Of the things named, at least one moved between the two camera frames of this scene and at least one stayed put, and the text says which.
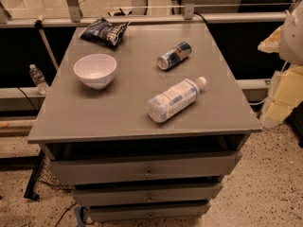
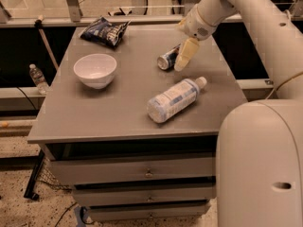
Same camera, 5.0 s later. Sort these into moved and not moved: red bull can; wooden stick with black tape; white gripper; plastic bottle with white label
Moved: white gripper
Not moved: red bull can; plastic bottle with white label; wooden stick with black tape
